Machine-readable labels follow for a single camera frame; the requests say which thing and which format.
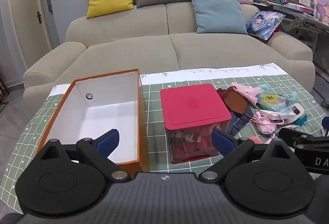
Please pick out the orange cardboard box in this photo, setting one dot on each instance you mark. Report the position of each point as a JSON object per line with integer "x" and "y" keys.
{"x": 102, "y": 116}

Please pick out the light blue pillow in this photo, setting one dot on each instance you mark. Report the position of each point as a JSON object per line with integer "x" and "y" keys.
{"x": 218, "y": 12}

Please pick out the beige sofa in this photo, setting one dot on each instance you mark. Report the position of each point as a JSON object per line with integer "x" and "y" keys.
{"x": 128, "y": 54}

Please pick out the peach round item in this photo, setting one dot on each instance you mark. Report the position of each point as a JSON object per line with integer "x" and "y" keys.
{"x": 255, "y": 140}

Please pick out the pink satin pouch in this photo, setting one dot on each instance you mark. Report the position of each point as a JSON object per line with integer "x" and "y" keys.
{"x": 266, "y": 125}

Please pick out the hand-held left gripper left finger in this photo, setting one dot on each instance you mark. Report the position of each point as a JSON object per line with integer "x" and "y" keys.
{"x": 108, "y": 140}

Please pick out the pink cloth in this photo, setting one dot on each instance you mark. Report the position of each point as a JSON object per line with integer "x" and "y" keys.
{"x": 246, "y": 90}

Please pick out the white study desk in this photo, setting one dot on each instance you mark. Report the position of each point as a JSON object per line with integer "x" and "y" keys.
{"x": 303, "y": 19}

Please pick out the white door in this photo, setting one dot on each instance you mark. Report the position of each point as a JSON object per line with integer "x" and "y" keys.
{"x": 25, "y": 13}

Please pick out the green checked tablecloth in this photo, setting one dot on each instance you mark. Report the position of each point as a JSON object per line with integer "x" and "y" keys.
{"x": 154, "y": 90}

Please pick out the clear box with red lid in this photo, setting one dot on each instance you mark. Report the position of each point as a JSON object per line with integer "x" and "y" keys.
{"x": 192, "y": 103}

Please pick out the printed blue cartoon pillow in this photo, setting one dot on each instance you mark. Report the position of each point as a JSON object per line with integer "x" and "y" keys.
{"x": 264, "y": 24}

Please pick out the teal plush doll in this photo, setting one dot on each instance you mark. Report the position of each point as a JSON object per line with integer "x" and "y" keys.
{"x": 293, "y": 96}

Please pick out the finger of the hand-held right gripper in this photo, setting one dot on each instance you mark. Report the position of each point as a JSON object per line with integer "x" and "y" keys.
{"x": 326, "y": 125}
{"x": 293, "y": 138}

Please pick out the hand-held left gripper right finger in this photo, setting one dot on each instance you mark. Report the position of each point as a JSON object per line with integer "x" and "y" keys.
{"x": 222, "y": 142}

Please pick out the brown cloth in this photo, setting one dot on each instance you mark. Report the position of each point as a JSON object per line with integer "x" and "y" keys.
{"x": 235, "y": 100}

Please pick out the small white plush bear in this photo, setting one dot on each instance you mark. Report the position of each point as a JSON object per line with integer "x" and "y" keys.
{"x": 190, "y": 138}

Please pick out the clear plastic bag yellow label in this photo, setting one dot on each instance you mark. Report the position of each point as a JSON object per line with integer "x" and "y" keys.
{"x": 272, "y": 100}

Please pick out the dark blue ruffled cloth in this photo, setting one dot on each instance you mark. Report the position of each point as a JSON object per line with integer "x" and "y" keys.
{"x": 240, "y": 121}

